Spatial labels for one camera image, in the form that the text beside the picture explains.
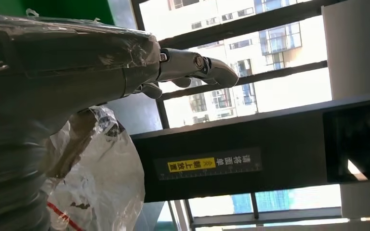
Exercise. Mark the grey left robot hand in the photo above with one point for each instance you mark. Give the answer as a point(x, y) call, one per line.
point(60, 67)

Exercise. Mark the white parcel bag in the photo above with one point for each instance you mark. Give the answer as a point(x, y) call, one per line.
point(108, 178)

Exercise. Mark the green conveyor belt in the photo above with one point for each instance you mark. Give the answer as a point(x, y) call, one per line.
point(166, 223)

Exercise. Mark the black inbound scanner machine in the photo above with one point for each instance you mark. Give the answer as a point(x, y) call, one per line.
point(284, 143)

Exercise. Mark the dark machine display screen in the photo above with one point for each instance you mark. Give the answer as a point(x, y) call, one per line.
point(347, 137)

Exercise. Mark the yellow black warning label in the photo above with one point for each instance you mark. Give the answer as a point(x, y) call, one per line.
point(191, 164)

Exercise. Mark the apartment building outside window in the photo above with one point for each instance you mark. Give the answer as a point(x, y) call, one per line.
point(280, 38)

